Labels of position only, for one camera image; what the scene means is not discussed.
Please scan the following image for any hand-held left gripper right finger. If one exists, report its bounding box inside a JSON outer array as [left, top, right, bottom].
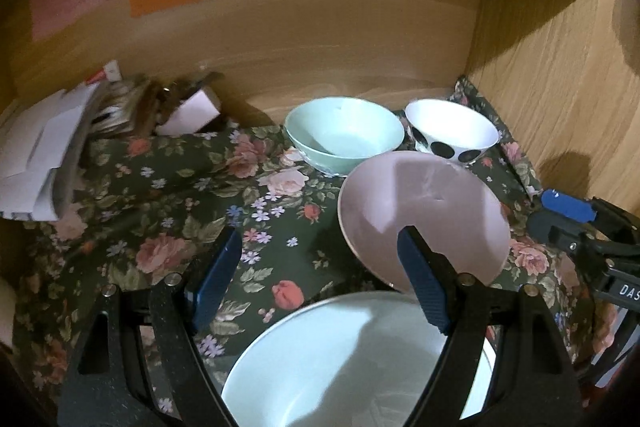
[[396, 224, 586, 427]]

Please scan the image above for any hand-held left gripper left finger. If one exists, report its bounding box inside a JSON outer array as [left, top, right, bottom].
[[56, 226, 244, 427]]

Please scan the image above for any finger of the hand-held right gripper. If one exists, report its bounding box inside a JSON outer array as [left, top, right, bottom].
[[527, 212, 640, 259], [540, 189, 640, 239]]

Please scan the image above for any pink bowl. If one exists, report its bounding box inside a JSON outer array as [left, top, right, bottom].
[[337, 151, 511, 294]]

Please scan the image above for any mint green plate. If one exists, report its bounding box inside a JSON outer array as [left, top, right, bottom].
[[221, 291, 497, 427]]

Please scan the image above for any person's right hand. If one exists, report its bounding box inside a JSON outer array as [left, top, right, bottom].
[[593, 303, 620, 359]]

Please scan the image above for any floral tablecloth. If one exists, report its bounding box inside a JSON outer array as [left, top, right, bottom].
[[10, 74, 623, 427]]

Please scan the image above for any white bowl with black dots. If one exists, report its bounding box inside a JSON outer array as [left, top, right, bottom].
[[403, 99, 500, 168]]

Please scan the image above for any mint green bowl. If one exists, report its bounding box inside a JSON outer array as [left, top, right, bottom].
[[283, 96, 406, 178]]

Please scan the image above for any small white carton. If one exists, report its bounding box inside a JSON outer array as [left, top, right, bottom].
[[157, 88, 221, 136]]

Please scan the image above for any stack of booklets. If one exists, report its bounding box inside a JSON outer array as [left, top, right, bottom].
[[89, 76, 173, 138]]

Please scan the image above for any stack of white papers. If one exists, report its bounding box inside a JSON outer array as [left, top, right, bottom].
[[0, 84, 102, 224]]

